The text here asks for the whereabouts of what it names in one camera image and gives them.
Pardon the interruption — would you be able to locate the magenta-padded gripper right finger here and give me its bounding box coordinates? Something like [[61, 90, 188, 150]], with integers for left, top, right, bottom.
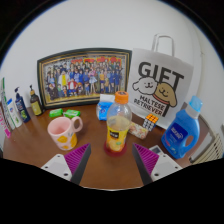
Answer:
[[131, 143, 184, 186]]

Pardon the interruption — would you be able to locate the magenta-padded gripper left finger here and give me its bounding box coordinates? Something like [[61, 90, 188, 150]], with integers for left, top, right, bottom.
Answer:
[[40, 143, 92, 186]]

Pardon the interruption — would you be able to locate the orange juice bottle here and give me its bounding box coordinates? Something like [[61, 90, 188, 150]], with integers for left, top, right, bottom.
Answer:
[[105, 90, 133, 153]]

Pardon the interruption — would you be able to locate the pink mug with yellow dots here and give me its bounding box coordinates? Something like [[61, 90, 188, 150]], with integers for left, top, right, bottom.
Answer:
[[47, 115, 84, 152]]

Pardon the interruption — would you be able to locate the blue detergent bottle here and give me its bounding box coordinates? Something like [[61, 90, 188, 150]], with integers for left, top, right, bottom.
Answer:
[[161, 95, 204, 160]]

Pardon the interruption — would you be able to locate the blue tissue pack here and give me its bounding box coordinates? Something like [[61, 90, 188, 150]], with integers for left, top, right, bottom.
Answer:
[[96, 93, 116, 121]]

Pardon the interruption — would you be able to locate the brown wooden side cabinet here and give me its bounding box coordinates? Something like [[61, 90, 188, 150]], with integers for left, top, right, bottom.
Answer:
[[191, 113, 215, 160]]

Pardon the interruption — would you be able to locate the white radiator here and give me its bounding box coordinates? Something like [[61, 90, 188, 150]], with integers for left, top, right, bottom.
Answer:
[[191, 133, 224, 165]]

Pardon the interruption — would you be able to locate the amber pump bottle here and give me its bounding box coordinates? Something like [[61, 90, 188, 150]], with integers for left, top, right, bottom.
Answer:
[[28, 84, 44, 117]]

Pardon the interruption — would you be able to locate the dark blue pump bottle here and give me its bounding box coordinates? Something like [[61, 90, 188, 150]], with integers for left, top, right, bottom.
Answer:
[[14, 86, 32, 123]]

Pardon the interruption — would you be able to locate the white shampoo bottle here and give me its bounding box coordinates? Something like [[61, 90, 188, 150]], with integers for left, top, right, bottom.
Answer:
[[6, 98, 23, 129]]

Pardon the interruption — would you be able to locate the white printed paper bag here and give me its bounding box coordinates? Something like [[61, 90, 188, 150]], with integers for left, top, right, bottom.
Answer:
[[127, 33, 195, 130]]

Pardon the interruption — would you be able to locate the framed group picture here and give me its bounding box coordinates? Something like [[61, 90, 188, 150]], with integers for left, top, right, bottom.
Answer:
[[36, 47, 133, 110]]

